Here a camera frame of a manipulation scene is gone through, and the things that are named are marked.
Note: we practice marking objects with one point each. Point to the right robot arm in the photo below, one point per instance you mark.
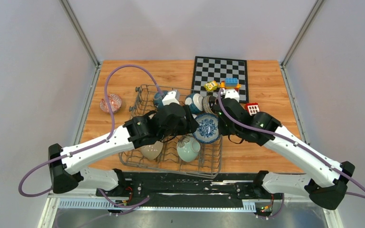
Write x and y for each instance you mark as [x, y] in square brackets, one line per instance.
[324, 180]

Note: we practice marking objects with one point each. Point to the blue zigzag red bowl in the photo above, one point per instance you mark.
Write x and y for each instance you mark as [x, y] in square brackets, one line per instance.
[115, 102]

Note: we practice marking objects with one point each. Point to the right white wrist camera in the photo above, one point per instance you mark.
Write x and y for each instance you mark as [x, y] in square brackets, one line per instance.
[232, 94]

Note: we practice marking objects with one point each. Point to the blue orange toy car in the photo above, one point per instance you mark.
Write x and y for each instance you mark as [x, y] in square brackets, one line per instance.
[230, 83]

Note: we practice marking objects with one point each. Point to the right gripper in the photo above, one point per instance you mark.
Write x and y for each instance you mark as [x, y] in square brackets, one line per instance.
[221, 128]

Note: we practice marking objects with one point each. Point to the red toy brick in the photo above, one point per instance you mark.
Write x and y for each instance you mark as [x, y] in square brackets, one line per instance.
[252, 108]

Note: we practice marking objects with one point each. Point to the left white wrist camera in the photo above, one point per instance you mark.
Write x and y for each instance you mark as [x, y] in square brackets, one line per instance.
[171, 97]

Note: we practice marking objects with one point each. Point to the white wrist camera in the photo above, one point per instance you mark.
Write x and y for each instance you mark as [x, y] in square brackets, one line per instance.
[171, 97]
[232, 94]

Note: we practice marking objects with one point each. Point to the black white chessboard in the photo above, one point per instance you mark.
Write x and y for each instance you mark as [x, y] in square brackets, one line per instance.
[208, 69]

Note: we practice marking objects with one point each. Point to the mint green flower bowl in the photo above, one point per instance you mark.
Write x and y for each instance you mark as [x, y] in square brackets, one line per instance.
[188, 148]

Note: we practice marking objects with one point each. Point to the dark patterned bowl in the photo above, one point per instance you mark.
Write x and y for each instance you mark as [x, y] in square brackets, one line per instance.
[207, 104]

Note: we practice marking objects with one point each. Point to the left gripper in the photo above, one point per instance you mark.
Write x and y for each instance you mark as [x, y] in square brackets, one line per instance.
[189, 123]

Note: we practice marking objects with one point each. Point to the dark blue bowl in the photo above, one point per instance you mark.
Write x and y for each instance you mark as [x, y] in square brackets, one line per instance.
[158, 100]

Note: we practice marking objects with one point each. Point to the white blue floral bowl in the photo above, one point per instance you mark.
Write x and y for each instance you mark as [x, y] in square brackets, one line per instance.
[207, 131]

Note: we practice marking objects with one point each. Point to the yellow toy block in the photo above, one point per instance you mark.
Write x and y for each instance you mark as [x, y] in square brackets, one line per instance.
[211, 86]

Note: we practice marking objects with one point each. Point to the teal white bowl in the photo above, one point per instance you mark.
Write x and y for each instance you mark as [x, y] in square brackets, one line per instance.
[194, 102]

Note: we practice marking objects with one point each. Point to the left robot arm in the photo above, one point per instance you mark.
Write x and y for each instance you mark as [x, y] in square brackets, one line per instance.
[70, 166]

